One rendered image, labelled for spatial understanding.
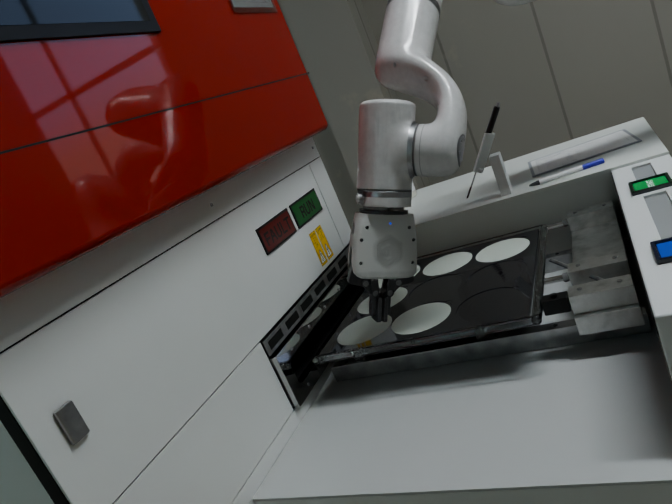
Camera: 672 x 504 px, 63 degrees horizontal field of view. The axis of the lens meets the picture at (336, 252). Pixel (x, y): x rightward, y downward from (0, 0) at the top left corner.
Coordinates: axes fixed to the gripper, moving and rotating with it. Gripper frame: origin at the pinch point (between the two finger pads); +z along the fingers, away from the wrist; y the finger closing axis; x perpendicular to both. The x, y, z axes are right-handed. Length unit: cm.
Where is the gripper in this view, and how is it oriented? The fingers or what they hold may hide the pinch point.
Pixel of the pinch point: (379, 307)
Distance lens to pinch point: 87.1
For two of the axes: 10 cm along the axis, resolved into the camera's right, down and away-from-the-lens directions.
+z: -0.3, 9.9, 1.5
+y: 9.7, -0.1, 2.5
